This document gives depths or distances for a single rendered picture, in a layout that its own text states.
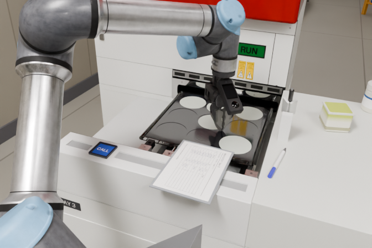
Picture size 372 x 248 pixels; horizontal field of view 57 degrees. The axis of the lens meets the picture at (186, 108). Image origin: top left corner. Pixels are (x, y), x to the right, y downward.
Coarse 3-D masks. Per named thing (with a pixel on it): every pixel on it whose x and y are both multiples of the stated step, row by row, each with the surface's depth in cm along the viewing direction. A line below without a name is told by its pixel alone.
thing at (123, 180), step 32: (64, 160) 92; (96, 160) 89; (128, 160) 90; (160, 160) 89; (96, 192) 94; (128, 192) 89; (160, 192) 85; (224, 192) 79; (192, 224) 86; (224, 224) 82
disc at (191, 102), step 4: (192, 96) 136; (180, 100) 132; (184, 100) 133; (188, 100) 133; (192, 100) 133; (196, 100) 133; (200, 100) 133; (204, 100) 133; (180, 104) 130; (184, 104) 130; (188, 104) 130; (192, 104) 130; (196, 104) 130; (200, 104) 130; (204, 104) 130
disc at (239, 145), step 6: (222, 138) 110; (228, 138) 110; (234, 138) 110; (240, 138) 110; (222, 144) 107; (228, 144) 107; (234, 144) 107; (240, 144) 107; (246, 144) 107; (228, 150) 104; (234, 150) 104; (240, 150) 105; (246, 150) 105
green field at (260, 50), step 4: (240, 44) 126; (244, 44) 125; (240, 48) 126; (244, 48) 126; (248, 48) 125; (252, 48) 125; (256, 48) 124; (260, 48) 124; (264, 48) 123; (240, 52) 127; (244, 52) 126; (248, 52) 126; (252, 52) 125; (256, 52) 125; (260, 52) 124; (260, 56) 125
